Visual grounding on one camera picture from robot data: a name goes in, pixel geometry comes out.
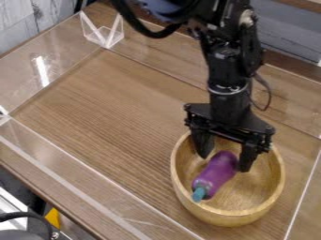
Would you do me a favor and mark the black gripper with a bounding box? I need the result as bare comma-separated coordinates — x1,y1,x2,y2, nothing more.
185,85,276,173

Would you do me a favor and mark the purple toy eggplant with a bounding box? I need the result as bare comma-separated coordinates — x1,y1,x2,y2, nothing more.
191,151,237,203

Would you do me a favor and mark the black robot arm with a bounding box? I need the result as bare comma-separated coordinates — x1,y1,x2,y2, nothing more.
138,0,274,173

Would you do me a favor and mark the light wooden bowl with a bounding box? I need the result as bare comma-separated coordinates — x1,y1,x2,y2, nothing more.
170,133,286,227

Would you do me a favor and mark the yellow black device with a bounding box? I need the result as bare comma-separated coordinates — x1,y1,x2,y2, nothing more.
44,207,72,240

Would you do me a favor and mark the clear acrylic corner bracket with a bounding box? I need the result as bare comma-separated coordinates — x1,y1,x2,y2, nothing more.
79,11,124,49

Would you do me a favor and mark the clear acrylic tray wall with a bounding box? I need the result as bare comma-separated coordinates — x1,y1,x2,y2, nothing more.
0,111,203,240

